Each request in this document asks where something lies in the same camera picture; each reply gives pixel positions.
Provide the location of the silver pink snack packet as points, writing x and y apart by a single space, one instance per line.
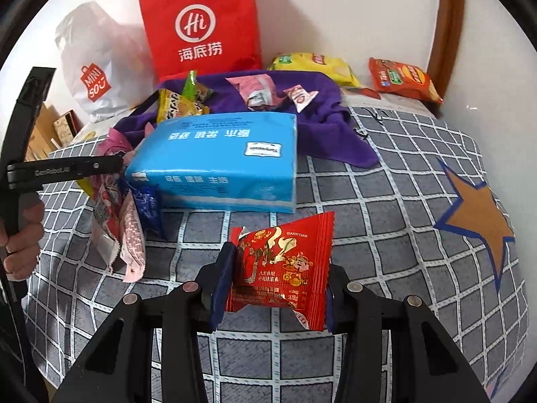
105 210

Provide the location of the blue snack packet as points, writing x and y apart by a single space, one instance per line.
149 210

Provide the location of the purple cloth-lined box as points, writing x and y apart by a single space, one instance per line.
327 134

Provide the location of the yellow chip bag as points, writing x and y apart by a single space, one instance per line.
319 65

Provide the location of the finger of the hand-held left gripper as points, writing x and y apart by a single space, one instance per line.
107 163

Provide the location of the grey checked tablecloth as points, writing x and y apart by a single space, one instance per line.
377 226

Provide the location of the brown wooden door frame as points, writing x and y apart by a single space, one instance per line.
447 29

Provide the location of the pale pink snack packet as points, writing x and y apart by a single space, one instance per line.
133 243

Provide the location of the red paper bag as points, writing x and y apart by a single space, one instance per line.
201 21

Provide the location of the pink red snack packet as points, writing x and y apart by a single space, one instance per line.
251 88

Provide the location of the person's left hand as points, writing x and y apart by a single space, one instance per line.
25 247

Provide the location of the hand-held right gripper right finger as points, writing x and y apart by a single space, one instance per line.
335 302

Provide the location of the magenta snack packet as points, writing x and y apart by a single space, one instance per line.
113 145

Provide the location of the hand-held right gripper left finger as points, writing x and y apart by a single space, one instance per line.
222 287

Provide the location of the small brown patterned box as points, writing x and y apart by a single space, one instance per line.
66 128

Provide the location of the light wooden furniture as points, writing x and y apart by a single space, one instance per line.
42 134

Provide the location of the white red snack packet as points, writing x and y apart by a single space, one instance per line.
300 97

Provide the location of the yellow snack packet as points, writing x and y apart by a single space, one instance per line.
178 107

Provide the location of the white plastic bag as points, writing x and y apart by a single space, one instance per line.
100 71

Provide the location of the blue tissue pack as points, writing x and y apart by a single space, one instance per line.
209 163

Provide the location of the green snack packet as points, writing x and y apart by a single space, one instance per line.
195 86

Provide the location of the orange chip bag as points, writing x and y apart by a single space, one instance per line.
405 77

